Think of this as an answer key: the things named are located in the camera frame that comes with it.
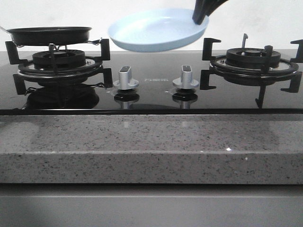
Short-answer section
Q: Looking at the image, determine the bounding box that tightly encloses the left black pan support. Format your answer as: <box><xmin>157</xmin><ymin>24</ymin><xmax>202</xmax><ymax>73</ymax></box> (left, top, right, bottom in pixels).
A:
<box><xmin>5</xmin><ymin>39</ymin><xmax>113</xmax><ymax>95</ymax></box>

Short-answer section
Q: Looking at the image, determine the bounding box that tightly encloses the right black gas burner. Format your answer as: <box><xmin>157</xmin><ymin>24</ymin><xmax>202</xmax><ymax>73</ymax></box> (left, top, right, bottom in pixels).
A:
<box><xmin>225</xmin><ymin>48</ymin><xmax>267</xmax><ymax>69</ymax></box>

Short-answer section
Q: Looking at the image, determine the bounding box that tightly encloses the light blue plate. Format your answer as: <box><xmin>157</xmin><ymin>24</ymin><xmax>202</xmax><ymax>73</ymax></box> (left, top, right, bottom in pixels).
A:
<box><xmin>108</xmin><ymin>8</ymin><xmax>209</xmax><ymax>52</ymax></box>

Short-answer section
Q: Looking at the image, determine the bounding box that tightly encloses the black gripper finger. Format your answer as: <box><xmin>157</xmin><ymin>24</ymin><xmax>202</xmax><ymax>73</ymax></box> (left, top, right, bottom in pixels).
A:
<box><xmin>192</xmin><ymin>0</ymin><xmax>227</xmax><ymax>25</ymax></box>

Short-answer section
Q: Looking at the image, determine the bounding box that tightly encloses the black pan support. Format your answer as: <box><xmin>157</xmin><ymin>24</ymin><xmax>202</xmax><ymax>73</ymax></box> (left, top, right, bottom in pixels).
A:
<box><xmin>5</xmin><ymin>39</ymin><xmax>113</xmax><ymax>95</ymax></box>
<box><xmin>200</xmin><ymin>34</ymin><xmax>303</xmax><ymax>108</ymax></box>

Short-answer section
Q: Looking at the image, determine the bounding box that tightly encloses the black glass gas hob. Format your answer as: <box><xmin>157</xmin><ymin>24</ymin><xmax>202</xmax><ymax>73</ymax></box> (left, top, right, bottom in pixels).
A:
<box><xmin>0</xmin><ymin>51</ymin><xmax>303</xmax><ymax>115</ymax></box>

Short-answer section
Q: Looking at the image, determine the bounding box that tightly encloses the left black gas burner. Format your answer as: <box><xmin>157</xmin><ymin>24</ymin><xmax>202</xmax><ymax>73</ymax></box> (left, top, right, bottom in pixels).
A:
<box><xmin>32</xmin><ymin>50</ymin><xmax>86</xmax><ymax>70</ymax></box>

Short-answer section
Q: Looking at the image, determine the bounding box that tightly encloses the left silver control knob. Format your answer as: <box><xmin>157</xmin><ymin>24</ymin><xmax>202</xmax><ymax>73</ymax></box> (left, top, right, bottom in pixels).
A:
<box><xmin>113</xmin><ymin>66</ymin><xmax>139</xmax><ymax>90</ymax></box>

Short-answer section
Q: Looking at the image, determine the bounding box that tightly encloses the right silver control knob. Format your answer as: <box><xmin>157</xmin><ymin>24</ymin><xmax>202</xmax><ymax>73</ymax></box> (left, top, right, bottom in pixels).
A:
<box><xmin>173</xmin><ymin>65</ymin><xmax>199</xmax><ymax>89</ymax></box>

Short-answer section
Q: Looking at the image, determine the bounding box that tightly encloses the black frying pan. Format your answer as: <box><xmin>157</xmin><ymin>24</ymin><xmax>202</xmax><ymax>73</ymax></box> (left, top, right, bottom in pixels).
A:
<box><xmin>0</xmin><ymin>26</ymin><xmax>92</xmax><ymax>46</ymax></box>

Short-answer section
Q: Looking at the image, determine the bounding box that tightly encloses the wire pan reducer ring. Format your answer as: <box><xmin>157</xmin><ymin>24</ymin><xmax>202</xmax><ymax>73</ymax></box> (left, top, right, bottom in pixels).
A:
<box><xmin>15</xmin><ymin>37</ymin><xmax>104</xmax><ymax>57</ymax></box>

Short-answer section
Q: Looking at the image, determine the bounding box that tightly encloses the right black pan support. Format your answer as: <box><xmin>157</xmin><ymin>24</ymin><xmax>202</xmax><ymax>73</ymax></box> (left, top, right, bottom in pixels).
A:
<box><xmin>200</xmin><ymin>34</ymin><xmax>303</xmax><ymax>108</ymax></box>

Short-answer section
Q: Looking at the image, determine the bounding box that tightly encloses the silver control knob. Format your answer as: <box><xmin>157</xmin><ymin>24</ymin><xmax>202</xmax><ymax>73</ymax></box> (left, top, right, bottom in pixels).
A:
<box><xmin>113</xmin><ymin>66</ymin><xmax>139</xmax><ymax>90</ymax></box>
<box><xmin>173</xmin><ymin>65</ymin><xmax>199</xmax><ymax>89</ymax></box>

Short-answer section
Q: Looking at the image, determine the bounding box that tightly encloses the grey cabinet front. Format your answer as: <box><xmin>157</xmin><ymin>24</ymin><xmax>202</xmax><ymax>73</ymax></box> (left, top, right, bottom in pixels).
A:
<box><xmin>0</xmin><ymin>184</ymin><xmax>303</xmax><ymax>227</ymax></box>

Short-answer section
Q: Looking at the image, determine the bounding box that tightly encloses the black gas burner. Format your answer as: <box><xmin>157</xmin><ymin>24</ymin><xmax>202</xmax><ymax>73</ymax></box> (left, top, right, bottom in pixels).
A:
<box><xmin>32</xmin><ymin>50</ymin><xmax>86</xmax><ymax>70</ymax></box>
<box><xmin>225</xmin><ymin>48</ymin><xmax>267</xmax><ymax>69</ymax></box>

